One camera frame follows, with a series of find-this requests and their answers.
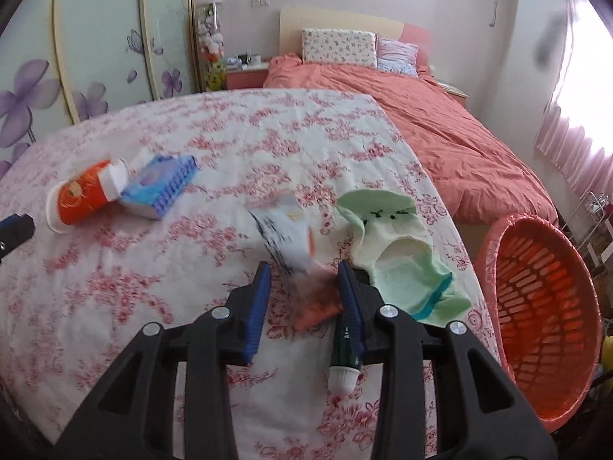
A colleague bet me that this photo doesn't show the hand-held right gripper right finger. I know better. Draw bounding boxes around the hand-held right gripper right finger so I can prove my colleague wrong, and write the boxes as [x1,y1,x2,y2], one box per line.
[338,261,559,460]

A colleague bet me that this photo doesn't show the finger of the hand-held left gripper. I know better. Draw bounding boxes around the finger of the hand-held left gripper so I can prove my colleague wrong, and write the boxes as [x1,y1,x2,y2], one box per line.
[0,214,35,262]

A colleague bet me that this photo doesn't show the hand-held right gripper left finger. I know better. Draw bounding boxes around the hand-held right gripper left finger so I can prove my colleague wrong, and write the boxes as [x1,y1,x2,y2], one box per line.
[52,262,273,460]

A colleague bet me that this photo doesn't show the reddish white wrapper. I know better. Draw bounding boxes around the reddish white wrapper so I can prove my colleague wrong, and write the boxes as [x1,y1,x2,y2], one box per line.
[249,194,343,331]

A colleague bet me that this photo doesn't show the orange plastic laundry basket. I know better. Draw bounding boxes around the orange plastic laundry basket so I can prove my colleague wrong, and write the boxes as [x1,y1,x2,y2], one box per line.
[474,213,604,434]

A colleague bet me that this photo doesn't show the green toothpaste tube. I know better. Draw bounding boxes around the green toothpaste tube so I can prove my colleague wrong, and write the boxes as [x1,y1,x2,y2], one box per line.
[328,316,362,396]

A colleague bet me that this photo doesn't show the orange paper cup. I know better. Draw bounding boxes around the orange paper cup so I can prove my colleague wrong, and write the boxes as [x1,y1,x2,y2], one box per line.
[46,158,128,235]

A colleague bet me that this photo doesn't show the light green sock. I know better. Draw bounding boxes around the light green sock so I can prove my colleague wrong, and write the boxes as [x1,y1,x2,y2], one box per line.
[335,189,472,324]

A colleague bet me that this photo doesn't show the pink floral tablecloth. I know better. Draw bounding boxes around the pink floral tablecloth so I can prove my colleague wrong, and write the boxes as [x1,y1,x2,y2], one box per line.
[0,89,501,460]

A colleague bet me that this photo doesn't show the blue tissue pack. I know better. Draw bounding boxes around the blue tissue pack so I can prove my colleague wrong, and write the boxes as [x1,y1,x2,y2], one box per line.
[120,154,198,221]

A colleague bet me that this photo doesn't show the orange bed duvet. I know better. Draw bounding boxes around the orange bed duvet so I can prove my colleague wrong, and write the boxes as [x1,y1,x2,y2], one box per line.
[262,54,559,226]

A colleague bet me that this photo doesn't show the flower print sliding wardrobe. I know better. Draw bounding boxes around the flower print sliding wardrobe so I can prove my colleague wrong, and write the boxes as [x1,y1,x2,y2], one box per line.
[0,0,197,178]

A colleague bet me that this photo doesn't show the pink nightstand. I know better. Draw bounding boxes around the pink nightstand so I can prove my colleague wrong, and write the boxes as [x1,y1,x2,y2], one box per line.
[438,79,469,106]
[225,62,269,91]

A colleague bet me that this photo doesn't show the pink striped pillow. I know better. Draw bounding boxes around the pink striped pillow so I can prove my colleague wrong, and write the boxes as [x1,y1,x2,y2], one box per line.
[376,33,418,76]

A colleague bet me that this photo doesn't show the floral print pillow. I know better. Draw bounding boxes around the floral print pillow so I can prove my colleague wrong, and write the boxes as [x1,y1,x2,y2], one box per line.
[301,29,377,67]

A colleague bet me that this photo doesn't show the hanging plush toys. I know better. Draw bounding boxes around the hanging plush toys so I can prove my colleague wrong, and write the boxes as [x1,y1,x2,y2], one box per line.
[196,2,228,92]

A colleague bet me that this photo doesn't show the pink curtain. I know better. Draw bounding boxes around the pink curtain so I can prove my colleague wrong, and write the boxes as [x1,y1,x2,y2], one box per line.
[534,0,613,197]

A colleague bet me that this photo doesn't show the beige pink headboard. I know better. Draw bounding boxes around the beige pink headboard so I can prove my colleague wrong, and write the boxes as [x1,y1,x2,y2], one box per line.
[279,6,432,65]

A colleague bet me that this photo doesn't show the air conditioner pipe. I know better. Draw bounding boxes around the air conditioner pipe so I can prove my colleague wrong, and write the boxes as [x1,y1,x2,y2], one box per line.
[488,0,520,27]

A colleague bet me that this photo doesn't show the white wire rack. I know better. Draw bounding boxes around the white wire rack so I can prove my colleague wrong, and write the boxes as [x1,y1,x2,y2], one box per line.
[565,191,613,264]

